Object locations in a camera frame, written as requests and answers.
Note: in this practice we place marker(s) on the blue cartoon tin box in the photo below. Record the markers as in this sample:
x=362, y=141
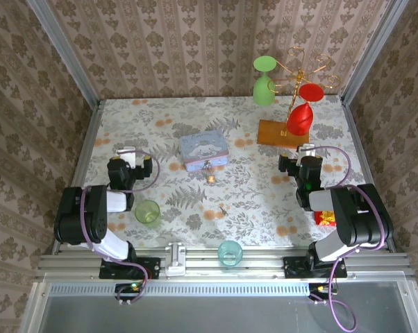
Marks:
x=203, y=149

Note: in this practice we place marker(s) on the small brass padlock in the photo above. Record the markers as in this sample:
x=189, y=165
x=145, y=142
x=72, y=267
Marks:
x=211, y=178

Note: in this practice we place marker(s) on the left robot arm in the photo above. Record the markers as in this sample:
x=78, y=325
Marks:
x=80, y=215

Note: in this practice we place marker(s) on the red packet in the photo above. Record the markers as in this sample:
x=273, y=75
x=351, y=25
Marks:
x=325, y=218

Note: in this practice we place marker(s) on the green plastic cup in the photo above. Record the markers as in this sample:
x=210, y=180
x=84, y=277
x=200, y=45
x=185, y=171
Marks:
x=147, y=213

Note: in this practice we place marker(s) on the red wine glass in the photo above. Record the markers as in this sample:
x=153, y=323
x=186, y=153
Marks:
x=301, y=118

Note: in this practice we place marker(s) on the floral tablecloth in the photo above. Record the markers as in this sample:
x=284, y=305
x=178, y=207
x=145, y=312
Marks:
x=195, y=114

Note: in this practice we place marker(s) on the green wine glass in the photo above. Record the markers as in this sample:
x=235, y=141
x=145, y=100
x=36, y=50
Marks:
x=263, y=90

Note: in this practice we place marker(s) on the teal glass cup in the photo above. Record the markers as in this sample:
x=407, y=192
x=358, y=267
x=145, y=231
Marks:
x=230, y=255

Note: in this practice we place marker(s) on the small black connector board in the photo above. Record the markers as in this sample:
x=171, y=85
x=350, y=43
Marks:
x=129, y=289
x=320, y=289

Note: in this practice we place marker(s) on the grey metal panel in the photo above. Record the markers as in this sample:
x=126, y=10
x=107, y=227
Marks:
x=212, y=315

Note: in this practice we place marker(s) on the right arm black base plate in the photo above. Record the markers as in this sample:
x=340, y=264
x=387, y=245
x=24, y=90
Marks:
x=294, y=268

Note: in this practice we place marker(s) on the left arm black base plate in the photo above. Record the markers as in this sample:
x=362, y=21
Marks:
x=150, y=268

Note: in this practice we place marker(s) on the white latch bracket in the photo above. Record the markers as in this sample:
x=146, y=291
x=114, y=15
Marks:
x=175, y=258

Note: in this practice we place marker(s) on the aluminium frame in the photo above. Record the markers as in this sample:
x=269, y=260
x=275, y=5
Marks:
x=76, y=69

